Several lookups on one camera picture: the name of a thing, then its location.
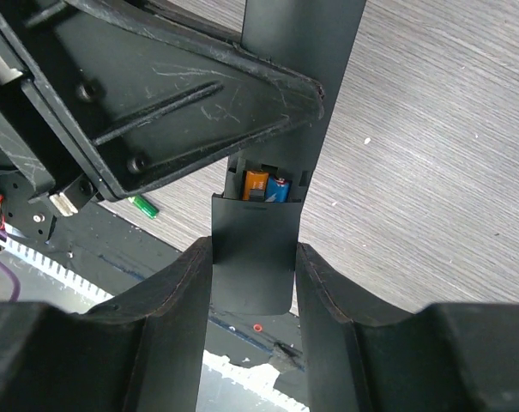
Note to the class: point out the white slotted cable duct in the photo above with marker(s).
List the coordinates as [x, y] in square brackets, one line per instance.
[223, 385]

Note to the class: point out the black battery cover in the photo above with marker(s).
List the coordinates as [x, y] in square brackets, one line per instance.
[254, 254]

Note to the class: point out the orange battery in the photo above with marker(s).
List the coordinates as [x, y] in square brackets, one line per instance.
[255, 184]

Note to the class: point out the black remote control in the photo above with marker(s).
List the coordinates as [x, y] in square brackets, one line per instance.
[311, 41]

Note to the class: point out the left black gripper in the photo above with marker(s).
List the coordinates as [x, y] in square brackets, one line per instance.
[63, 104]

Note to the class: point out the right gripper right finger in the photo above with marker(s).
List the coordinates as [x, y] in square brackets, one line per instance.
[364, 354]

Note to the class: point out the blue battery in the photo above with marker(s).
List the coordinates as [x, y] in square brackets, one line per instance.
[277, 190]

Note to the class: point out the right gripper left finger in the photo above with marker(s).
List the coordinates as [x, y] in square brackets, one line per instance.
[139, 351]

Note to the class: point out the green battery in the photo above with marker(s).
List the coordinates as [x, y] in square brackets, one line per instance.
[146, 207]

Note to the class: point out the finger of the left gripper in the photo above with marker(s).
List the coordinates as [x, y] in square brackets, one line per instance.
[185, 95]

